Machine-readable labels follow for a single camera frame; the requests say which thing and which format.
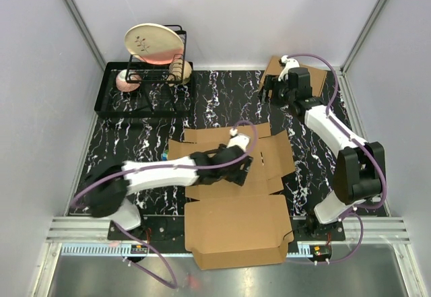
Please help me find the black wire dish rack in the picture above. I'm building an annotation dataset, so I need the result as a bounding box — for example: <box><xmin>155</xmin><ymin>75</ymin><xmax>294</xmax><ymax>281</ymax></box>
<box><xmin>94</xmin><ymin>24</ymin><xmax>195</xmax><ymax>119</ymax></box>

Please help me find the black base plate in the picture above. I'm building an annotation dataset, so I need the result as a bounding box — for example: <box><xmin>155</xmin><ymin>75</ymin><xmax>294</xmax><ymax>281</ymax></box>
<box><xmin>128</xmin><ymin>216</ymin><xmax>346</xmax><ymax>256</ymax></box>

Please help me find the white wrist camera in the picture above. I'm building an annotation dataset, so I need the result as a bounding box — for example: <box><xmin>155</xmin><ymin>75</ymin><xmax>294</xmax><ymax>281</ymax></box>
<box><xmin>226</xmin><ymin>128</ymin><xmax>251</xmax><ymax>152</ymax></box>
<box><xmin>278</xmin><ymin>55</ymin><xmax>300</xmax><ymax>81</ymax></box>

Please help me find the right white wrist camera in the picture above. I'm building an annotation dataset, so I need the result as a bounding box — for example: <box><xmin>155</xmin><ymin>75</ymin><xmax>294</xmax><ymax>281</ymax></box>
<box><xmin>278</xmin><ymin>55</ymin><xmax>300</xmax><ymax>81</ymax></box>

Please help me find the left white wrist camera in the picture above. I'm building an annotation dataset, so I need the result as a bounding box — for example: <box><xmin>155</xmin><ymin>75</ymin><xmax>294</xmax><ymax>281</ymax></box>
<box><xmin>226</xmin><ymin>128</ymin><xmax>251</xmax><ymax>152</ymax></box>

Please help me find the small cream plate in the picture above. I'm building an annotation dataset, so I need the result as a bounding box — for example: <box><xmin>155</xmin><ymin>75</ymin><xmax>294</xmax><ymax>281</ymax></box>
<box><xmin>167</xmin><ymin>59</ymin><xmax>193</xmax><ymax>86</ymax></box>

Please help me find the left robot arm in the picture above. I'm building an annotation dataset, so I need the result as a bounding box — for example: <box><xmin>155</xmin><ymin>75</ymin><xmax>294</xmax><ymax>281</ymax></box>
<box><xmin>84</xmin><ymin>144</ymin><xmax>253</xmax><ymax>240</ymax></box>

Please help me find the small pink bowl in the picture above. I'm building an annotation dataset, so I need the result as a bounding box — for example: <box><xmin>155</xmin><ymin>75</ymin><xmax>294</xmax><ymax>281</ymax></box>
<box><xmin>115</xmin><ymin>69</ymin><xmax>141</xmax><ymax>92</ymax></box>

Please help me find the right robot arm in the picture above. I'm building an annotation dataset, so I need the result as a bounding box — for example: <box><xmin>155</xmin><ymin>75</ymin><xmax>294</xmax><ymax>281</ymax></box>
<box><xmin>259</xmin><ymin>67</ymin><xmax>387</xmax><ymax>241</ymax></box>

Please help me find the brown cardboard box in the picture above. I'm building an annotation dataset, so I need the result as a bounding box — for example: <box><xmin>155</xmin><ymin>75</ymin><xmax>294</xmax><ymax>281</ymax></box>
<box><xmin>185</xmin><ymin>123</ymin><xmax>296</xmax><ymax>270</ymax></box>
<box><xmin>259</xmin><ymin>56</ymin><xmax>327</xmax><ymax>96</ymax></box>

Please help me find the closed brown cardboard box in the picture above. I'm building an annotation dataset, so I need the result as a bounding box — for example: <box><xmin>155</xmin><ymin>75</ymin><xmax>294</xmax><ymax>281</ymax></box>
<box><xmin>259</xmin><ymin>56</ymin><xmax>327</xmax><ymax>96</ymax></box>

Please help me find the large cream pink plate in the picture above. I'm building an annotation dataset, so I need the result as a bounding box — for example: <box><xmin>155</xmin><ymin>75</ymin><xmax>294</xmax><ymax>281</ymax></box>
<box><xmin>124</xmin><ymin>23</ymin><xmax>185</xmax><ymax>65</ymax></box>

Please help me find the small colourful toy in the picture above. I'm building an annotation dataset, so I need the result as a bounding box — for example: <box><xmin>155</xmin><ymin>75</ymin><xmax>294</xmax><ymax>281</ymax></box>
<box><xmin>161</xmin><ymin>150</ymin><xmax>168</xmax><ymax>161</ymax></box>

